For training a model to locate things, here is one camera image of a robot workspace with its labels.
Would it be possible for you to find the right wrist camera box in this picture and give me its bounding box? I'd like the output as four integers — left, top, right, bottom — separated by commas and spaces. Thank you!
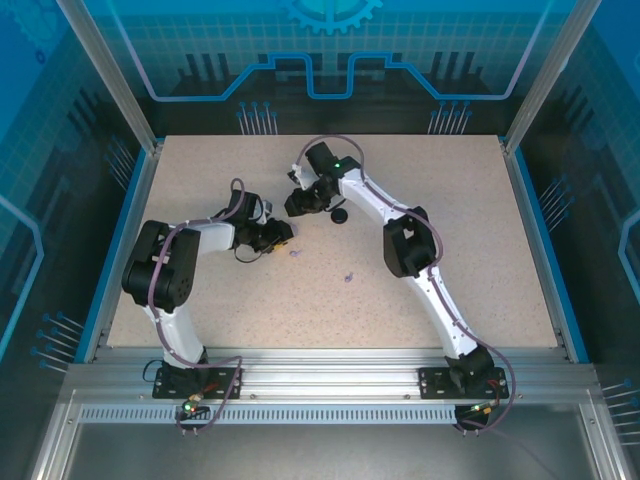
287, 162, 314, 190

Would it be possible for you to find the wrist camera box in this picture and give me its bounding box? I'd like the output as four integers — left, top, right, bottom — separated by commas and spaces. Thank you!
287, 162, 314, 190
249, 197, 275, 225

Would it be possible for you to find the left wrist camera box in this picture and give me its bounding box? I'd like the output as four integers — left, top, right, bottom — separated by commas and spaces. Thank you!
249, 197, 275, 225

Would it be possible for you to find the aluminium table side rail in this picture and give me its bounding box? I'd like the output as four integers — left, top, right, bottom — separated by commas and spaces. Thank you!
502, 144, 576, 361
82, 142, 164, 364

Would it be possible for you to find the aluminium mounting rail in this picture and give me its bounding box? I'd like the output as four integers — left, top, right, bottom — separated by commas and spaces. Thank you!
64, 347, 599, 407

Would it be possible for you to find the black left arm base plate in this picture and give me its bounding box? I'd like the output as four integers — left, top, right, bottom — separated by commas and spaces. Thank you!
152, 366, 245, 400

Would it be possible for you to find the slotted grey cable duct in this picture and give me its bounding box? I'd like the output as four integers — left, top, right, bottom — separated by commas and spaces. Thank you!
78, 405, 459, 426

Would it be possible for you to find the aluminium frame post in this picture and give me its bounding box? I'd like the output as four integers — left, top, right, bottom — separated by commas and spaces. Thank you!
501, 0, 604, 155
53, 0, 165, 155

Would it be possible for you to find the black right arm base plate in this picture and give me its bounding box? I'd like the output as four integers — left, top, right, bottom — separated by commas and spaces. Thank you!
417, 367, 510, 400

